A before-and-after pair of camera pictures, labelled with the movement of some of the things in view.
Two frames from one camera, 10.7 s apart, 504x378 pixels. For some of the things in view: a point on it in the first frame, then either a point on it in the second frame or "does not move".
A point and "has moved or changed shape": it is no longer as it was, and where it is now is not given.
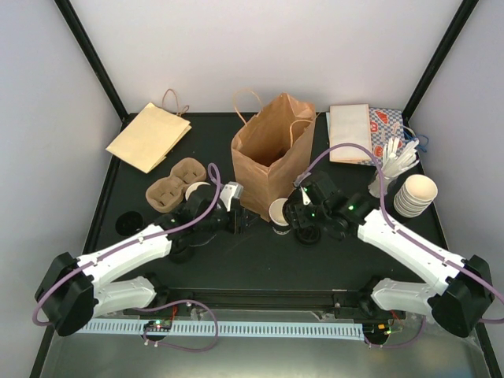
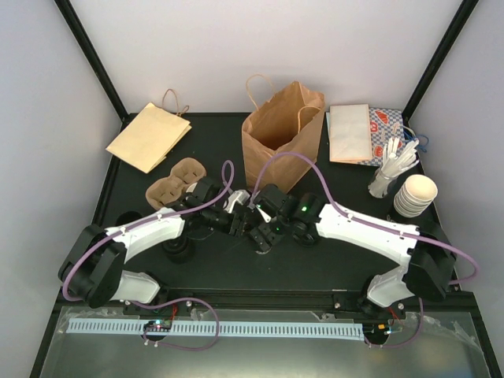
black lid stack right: [308, 236] does not move
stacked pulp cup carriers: [168, 194] does not move
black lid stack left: [182, 250] does not move
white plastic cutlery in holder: [395, 160] does not move
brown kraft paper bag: [273, 152] has moved or changed shape
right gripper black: [294, 213] to [271, 235]
